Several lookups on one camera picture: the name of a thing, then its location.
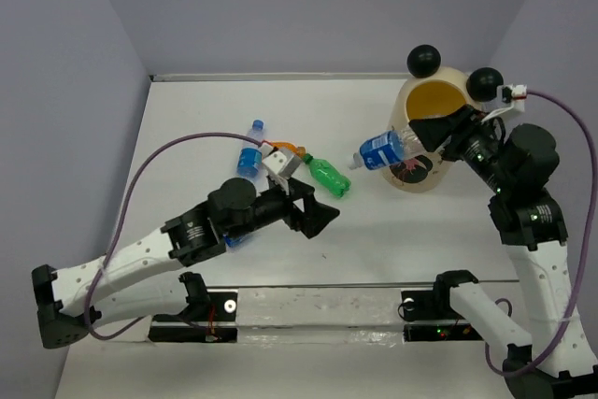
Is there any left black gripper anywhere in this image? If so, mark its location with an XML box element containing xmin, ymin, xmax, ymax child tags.
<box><xmin>227</xmin><ymin>176</ymin><xmax>340</xmax><ymax>241</ymax></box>

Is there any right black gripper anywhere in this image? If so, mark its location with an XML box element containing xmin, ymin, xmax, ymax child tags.
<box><xmin>408</xmin><ymin>104</ymin><xmax>514</xmax><ymax>194</ymax></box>

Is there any green plastic bottle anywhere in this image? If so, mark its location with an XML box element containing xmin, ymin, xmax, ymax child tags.
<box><xmin>303</xmin><ymin>153</ymin><xmax>351</xmax><ymax>198</ymax></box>

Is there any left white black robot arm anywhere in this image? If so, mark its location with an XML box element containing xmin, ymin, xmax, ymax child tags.
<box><xmin>32</xmin><ymin>178</ymin><xmax>340</xmax><ymax>349</ymax></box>

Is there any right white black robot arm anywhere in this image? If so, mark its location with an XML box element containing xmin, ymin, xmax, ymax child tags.
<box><xmin>401</xmin><ymin>106</ymin><xmax>597</xmax><ymax>398</ymax></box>

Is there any cream bin with black ears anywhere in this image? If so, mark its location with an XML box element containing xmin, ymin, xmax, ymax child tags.
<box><xmin>382</xmin><ymin>44</ymin><xmax>504</xmax><ymax>193</ymax></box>

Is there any orange juice bottle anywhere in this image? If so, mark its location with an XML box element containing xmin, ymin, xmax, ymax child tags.
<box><xmin>269</xmin><ymin>141</ymin><xmax>306</xmax><ymax>158</ymax></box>

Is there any upright-lying blue label water bottle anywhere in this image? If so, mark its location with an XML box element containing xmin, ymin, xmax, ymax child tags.
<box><xmin>236</xmin><ymin>120</ymin><xmax>263</xmax><ymax>179</ymax></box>

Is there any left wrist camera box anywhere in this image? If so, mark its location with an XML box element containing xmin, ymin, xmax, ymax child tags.
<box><xmin>262</xmin><ymin>148</ymin><xmax>301</xmax><ymax>193</ymax></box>

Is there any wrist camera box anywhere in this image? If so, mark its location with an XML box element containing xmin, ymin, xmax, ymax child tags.
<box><xmin>482</xmin><ymin>84</ymin><xmax>528</xmax><ymax>122</ymax></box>
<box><xmin>262</xmin><ymin>148</ymin><xmax>301</xmax><ymax>193</ymax></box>

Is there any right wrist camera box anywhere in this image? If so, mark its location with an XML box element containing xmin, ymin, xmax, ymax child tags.
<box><xmin>482</xmin><ymin>84</ymin><xmax>528</xmax><ymax>122</ymax></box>

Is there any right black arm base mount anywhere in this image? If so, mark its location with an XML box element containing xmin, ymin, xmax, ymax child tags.
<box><xmin>397</xmin><ymin>290</ymin><xmax>482</xmax><ymax>343</ymax></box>

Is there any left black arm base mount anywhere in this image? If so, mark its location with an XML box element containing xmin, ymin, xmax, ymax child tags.
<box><xmin>148</xmin><ymin>289</ymin><xmax>238</xmax><ymax>344</ymax></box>

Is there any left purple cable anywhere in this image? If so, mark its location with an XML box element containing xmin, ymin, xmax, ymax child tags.
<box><xmin>86</xmin><ymin>132</ymin><xmax>267</xmax><ymax>341</ymax></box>

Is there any purple cable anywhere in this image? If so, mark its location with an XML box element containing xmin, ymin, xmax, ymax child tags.
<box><xmin>483</xmin><ymin>88</ymin><xmax>591</xmax><ymax>378</ymax></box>
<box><xmin>86</xmin><ymin>132</ymin><xmax>267</xmax><ymax>341</ymax></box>

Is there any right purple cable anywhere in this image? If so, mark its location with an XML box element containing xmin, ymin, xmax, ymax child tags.
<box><xmin>483</xmin><ymin>88</ymin><xmax>591</xmax><ymax>378</ymax></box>

